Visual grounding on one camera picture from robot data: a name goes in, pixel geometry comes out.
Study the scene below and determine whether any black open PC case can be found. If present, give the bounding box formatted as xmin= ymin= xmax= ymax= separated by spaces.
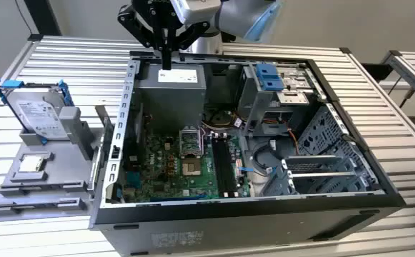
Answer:
xmin=88 ymin=49 xmax=407 ymax=256

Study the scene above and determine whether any grey power supply unit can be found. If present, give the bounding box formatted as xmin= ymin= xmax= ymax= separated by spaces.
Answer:
xmin=135 ymin=63 xmax=207 ymax=134

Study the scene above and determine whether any locking lever wire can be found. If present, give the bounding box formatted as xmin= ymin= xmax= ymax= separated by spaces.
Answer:
xmin=199 ymin=127 xmax=207 ymax=158

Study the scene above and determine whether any blue expansion slot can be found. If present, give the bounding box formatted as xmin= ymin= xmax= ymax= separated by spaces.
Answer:
xmin=148 ymin=193 xmax=208 ymax=203

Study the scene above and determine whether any blue chip heatsink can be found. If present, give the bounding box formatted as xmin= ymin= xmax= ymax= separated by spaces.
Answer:
xmin=125 ymin=172 xmax=143 ymax=190

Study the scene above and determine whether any blue plastic drive latch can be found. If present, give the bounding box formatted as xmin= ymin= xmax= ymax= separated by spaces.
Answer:
xmin=255 ymin=63 xmax=278 ymax=81
xmin=261 ymin=77 xmax=284 ymax=92

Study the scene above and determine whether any silver CPU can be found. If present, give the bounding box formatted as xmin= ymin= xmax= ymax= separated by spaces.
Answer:
xmin=17 ymin=155 xmax=45 ymax=172

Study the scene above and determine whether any hard disk in blue carrier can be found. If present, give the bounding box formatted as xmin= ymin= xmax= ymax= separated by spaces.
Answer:
xmin=0 ymin=79 xmax=76 ymax=145

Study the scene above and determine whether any orange wire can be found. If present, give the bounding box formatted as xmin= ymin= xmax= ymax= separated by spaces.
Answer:
xmin=287 ymin=127 xmax=300 ymax=156

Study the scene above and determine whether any black box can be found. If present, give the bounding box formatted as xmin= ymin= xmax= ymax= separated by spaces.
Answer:
xmin=360 ymin=63 xmax=394 ymax=81

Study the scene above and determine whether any black RAM slot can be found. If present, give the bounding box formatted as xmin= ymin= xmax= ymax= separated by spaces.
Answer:
xmin=211 ymin=133 xmax=231 ymax=199
xmin=220 ymin=133 xmax=240 ymax=198

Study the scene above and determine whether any black looped wire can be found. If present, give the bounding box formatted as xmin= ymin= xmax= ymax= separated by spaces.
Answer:
xmin=252 ymin=142 xmax=276 ymax=175

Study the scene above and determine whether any black vertical post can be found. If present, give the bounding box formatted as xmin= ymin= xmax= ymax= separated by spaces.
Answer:
xmin=23 ymin=0 xmax=64 ymax=37

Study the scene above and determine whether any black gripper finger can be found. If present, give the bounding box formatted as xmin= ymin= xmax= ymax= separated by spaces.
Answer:
xmin=116 ymin=5 xmax=168 ymax=70
xmin=167 ymin=22 xmax=209 ymax=70

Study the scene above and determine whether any metal socket cover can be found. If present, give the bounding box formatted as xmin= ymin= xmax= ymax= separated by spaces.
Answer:
xmin=179 ymin=128 xmax=204 ymax=158

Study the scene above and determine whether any CPU socket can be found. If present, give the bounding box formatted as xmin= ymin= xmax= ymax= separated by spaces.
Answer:
xmin=180 ymin=157 xmax=205 ymax=177

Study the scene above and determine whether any grey optical drive cage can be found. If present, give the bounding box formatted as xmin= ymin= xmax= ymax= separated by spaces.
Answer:
xmin=237 ymin=64 xmax=319 ymax=137

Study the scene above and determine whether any RAM stick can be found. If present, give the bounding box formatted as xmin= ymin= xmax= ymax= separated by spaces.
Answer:
xmin=0 ymin=199 xmax=81 ymax=212

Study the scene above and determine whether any grey parts rack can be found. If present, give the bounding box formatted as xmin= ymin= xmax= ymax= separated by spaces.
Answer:
xmin=0 ymin=105 xmax=103 ymax=223

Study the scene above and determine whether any metal disk bay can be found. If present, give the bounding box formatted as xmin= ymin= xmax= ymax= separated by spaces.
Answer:
xmin=260 ymin=154 xmax=376 ymax=198

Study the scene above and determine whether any green motherboard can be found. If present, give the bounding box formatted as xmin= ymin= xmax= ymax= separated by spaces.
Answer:
xmin=120 ymin=131 xmax=252 ymax=203

